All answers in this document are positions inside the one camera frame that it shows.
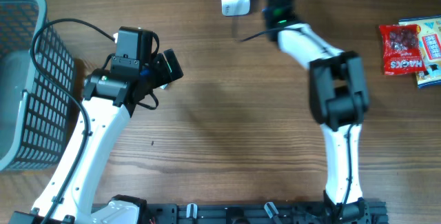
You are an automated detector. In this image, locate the grey plastic basket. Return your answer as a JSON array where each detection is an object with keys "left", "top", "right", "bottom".
[{"left": 1, "top": 0, "right": 76, "bottom": 171}]

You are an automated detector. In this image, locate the red candy bag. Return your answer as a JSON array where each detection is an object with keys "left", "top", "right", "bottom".
[{"left": 379, "top": 24, "right": 425, "bottom": 75}]

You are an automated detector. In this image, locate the yellow snack bag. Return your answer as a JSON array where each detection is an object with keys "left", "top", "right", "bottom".
[{"left": 398, "top": 15, "right": 440, "bottom": 88}]

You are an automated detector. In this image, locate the teal small box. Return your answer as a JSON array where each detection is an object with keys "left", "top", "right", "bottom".
[{"left": 160, "top": 83, "right": 168, "bottom": 90}]

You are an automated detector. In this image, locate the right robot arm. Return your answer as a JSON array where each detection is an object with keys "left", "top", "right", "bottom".
[{"left": 263, "top": 0, "right": 369, "bottom": 223}]

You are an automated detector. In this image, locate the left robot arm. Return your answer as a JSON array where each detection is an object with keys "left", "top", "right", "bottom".
[{"left": 10, "top": 27, "right": 183, "bottom": 223}]

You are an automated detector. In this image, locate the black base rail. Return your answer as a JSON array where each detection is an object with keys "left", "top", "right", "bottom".
[{"left": 133, "top": 201, "right": 389, "bottom": 224}]

